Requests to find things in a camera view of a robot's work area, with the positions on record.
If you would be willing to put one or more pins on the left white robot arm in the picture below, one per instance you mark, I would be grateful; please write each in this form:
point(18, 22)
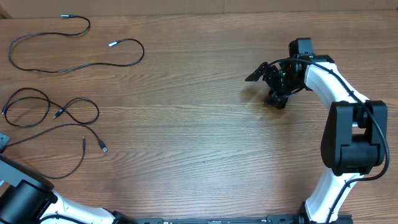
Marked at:
point(30, 198)

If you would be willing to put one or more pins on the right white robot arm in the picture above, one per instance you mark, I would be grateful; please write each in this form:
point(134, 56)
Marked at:
point(353, 146)

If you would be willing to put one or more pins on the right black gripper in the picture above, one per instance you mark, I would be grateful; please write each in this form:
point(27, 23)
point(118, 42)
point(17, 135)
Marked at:
point(281, 96)

